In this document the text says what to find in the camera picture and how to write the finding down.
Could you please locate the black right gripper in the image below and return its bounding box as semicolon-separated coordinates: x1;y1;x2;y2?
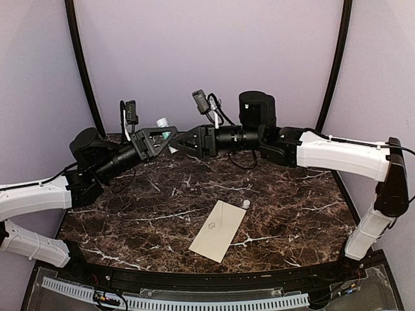
169;124;264;159

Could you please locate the cream envelope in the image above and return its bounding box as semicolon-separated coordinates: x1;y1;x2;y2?
189;200;246;263

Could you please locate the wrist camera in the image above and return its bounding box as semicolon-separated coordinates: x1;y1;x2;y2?
192;89;224;128
119;100;139;143

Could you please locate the white slotted cable duct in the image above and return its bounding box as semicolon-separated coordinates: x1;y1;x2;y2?
41;277;310;310

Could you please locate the small glue bottle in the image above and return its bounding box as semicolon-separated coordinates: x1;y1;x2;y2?
156;117;178;154

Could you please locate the black front rail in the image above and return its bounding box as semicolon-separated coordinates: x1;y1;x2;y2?
36;250;387;293

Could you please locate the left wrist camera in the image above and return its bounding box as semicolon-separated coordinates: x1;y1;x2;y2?
119;100;139;143

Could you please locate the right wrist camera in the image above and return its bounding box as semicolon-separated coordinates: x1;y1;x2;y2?
192;89;224;128

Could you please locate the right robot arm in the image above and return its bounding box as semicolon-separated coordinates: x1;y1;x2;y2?
171;91;414;281

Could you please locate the black corner frame post right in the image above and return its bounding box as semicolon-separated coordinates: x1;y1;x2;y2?
315;0;353;132

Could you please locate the grey glue bottle cap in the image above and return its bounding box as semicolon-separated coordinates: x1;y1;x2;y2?
242;200;250;209

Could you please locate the black corner frame post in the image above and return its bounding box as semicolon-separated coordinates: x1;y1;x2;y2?
315;0;353;132
64;0;106;137

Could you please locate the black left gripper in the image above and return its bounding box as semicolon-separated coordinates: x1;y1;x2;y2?
93;126;178;183

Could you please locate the black corner frame post left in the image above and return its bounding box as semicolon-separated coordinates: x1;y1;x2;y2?
64;0;106;137

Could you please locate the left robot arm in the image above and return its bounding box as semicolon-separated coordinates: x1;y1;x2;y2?
1;126;178;282

